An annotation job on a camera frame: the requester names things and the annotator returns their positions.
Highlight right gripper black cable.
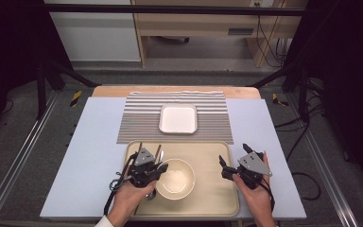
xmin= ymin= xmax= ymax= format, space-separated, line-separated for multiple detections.
xmin=259 ymin=179 xmax=276 ymax=213

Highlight black hanging cables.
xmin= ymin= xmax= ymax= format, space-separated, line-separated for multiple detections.
xmin=255 ymin=14 xmax=289 ymax=69

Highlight aluminium rail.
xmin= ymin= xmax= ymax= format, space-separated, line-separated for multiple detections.
xmin=0 ymin=91 xmax=61 ymax=227
xmin=285 ymin=93 xmax=360 ymax=227

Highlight white wall socket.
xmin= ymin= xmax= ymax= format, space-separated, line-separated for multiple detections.
xmin=249 ymin=0 xmax=275 ymax=8

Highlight cream bowl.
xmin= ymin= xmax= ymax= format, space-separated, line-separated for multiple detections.
xmin=155 ymin=158 xmax=197 ymax=201

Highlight dark object under desk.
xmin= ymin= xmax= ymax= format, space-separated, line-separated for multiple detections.
xmin=152 ymin=35 xmax=191 ymax=45

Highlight person's right hand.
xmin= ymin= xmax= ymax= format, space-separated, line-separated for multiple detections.
xmin=232 ymin=150 xmax=276 ymax=223

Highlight striped placemat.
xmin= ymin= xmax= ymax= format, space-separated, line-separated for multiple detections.
xmin=116 ymin=90 xmax=234 ymax=146

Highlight yellow black tape piece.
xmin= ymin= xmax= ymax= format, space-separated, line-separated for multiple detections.
xmin=271 ymin=93 xmax=289 ymax=107
xmin=69 ymin=90 xmax=83 ymax=108

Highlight beige tray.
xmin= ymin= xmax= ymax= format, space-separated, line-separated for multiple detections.
xmin=115 ymin=140 xmax=240 ymax=218

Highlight person's left hand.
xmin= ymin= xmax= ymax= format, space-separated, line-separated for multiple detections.
xmin=107 ymin=179 xmax=157 ymax=225

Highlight white square plate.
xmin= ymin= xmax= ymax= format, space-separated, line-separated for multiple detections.
xmin=158 ymin=103 xmax=199 ymax=135

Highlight metal spoon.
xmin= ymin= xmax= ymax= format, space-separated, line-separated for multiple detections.
xmin=144 ymin=150 xmax=165 ymax=201

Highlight wooden desk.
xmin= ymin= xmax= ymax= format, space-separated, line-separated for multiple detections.
xmin=131 ymin=0 xmax=308 ymax=69

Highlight white cabinet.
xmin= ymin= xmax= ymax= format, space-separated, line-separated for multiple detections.
xmin=43 ymin=0 xmax=142 ymax=62

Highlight black frame stand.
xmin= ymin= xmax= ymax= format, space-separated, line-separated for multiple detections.
xmin=249 ymin=60 xmax=311 ymax=124
xmin=36 ymin=60 xmax=100 ymax=121

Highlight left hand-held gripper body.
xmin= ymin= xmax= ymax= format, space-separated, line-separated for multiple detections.
xmin=128 ymin=147 xmax=160 ymax=189

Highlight black horizontal bar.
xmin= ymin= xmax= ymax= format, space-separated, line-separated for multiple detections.
xmin=43 ymin=3 xmax=306 ymax=17

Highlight black floor cable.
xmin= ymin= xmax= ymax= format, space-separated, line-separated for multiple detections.
xmin=273 ymin=103 xmax=322 ymax=201

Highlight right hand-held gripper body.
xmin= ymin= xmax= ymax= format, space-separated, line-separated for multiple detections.
xmin=221 ymin=151 xmax=273 ymax=190

